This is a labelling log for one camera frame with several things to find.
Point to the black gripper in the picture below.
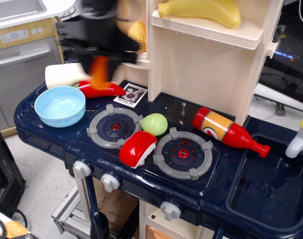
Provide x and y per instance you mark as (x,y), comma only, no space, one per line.
(91,37)

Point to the orange toy carrot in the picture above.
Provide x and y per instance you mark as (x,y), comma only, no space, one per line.
(99,73)

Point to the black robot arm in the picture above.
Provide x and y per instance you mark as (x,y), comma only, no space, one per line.
(97,9)

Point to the light blue plastic bowl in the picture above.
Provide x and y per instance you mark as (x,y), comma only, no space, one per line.
(61,106)

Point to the red toy chili pepper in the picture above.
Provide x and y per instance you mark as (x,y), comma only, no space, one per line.
(107,89)

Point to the white toy bottle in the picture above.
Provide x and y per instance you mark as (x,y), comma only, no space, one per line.
(64,75)

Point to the yellow toy corn cob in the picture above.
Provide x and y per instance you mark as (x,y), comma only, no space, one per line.
(137,32)

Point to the black white sticker label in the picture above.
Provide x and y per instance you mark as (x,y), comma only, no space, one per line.
(133,95)

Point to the left grey stove burner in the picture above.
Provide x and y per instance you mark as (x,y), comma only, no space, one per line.
(112,127)

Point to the grey stove burner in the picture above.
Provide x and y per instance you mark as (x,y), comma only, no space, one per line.
(112,127)
(183,155)

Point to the wooden grey toy dishwasher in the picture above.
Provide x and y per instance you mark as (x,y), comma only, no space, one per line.
(27,45)

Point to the green toy pear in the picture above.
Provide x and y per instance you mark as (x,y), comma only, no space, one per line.
(155,124)

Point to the red white toy sushi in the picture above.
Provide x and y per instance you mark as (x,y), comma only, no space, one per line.
(136,149)

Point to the left grey stove knob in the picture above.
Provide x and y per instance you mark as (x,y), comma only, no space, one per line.
(81,170)

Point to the grey stove knob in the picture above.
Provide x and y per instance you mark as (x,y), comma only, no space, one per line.
(81,170)
(170,211)
(110,182)

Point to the cream toy kitchen shelf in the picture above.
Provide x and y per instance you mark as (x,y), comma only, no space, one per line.
(201,61)

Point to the middle grey stove knob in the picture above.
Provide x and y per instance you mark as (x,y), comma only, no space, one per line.
(110,182)

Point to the right grey stove burner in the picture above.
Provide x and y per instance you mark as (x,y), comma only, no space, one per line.
(183,155)

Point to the yellow toy banana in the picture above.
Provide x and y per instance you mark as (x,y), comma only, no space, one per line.
(224,12)

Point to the red toy ketchup bottle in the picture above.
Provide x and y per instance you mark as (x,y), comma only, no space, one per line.
(226,131)

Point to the navy toy kitchen counter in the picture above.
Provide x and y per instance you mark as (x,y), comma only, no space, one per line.
(241,196)

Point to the black computer case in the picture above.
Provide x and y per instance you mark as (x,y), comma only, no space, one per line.
(12,183)

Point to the right grey stove knob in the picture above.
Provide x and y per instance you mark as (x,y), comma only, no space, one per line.
(170,211)

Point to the aluminium frame stand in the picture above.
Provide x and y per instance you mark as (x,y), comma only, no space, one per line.
(72,215)

